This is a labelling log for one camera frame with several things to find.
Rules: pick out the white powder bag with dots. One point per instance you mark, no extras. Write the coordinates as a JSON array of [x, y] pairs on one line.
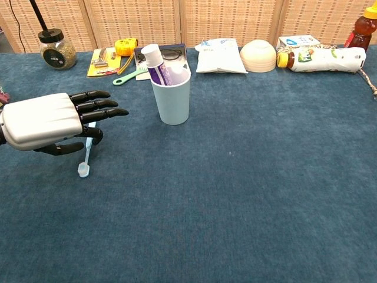
[[219, 59]]

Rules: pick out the green scrubbing brush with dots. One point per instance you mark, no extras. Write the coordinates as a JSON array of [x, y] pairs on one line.
[[126, 78]]

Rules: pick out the glass jar with black lid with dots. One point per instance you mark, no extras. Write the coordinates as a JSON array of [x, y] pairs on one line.
[[57, 54]]

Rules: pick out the beige upturned bowl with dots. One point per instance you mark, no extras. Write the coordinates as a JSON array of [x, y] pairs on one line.
[[257, 57]]

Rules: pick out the purple toothpaste tube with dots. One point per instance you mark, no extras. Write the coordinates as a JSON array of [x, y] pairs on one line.
[[156, 70]]

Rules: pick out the white blue milk carton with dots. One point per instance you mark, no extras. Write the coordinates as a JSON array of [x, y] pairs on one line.
[[297, 41]]

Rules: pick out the light blue plastic cup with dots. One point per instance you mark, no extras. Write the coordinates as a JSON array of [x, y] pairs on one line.
[[173, 103]]

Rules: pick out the black stand pole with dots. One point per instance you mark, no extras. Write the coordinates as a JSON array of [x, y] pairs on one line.
[[38, 13]]

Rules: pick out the blue table cloth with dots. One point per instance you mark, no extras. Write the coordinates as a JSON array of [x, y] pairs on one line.
[[188, 206]]

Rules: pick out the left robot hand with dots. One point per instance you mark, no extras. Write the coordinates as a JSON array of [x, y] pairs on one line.
[[41, 118]]

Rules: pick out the black eyeglasses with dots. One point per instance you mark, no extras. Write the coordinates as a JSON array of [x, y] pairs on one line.
[[172, 55]]

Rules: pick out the white bottle with yellow cap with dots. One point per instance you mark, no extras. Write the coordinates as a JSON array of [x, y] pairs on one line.
[[324, 60]]

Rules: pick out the bamboo folding screen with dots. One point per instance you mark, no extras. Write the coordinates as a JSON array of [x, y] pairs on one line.
[[235, 20]]

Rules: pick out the yellow razor blister pack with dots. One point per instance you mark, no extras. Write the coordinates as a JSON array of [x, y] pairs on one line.
[[103, 63]]

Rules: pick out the yellow tape measure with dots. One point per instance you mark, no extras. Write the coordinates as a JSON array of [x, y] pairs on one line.
[[125, 47]]

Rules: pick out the honey bear bottle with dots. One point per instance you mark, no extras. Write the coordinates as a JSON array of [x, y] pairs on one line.
[[363, 32]]

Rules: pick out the light blue toothbrush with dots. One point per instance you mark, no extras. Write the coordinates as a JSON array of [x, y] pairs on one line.
[[87, 156]]

